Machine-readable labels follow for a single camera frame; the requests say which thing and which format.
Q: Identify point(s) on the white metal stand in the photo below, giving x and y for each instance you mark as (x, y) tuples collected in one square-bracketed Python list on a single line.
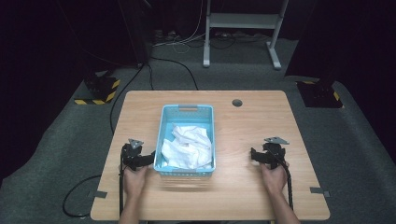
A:
[(243, 21)]

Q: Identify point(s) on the person's left hand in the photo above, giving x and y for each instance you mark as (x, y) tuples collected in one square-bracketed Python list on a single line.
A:
[(134, 180)]

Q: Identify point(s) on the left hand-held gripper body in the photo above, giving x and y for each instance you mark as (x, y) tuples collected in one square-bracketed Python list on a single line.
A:
[(132, 155)]

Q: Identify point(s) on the white cloth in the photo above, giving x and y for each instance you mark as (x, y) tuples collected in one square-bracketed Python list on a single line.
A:
[(186, 149)]

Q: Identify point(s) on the blue plastic basket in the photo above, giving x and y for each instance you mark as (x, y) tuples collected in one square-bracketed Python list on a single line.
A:
[(168, 118)]

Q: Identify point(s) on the person's right hand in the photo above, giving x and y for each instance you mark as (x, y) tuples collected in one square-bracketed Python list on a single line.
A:
[(274, 179)]

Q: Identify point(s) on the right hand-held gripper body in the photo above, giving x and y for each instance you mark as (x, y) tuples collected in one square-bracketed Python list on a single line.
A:
[(274, 152)]

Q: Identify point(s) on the black yellow striped stand base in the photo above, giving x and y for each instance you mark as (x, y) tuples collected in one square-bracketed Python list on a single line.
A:
[(99, 90)]

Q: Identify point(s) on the grey tape piece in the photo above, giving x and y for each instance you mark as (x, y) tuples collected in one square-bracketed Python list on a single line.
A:
[(98, 194), (319, 191)]

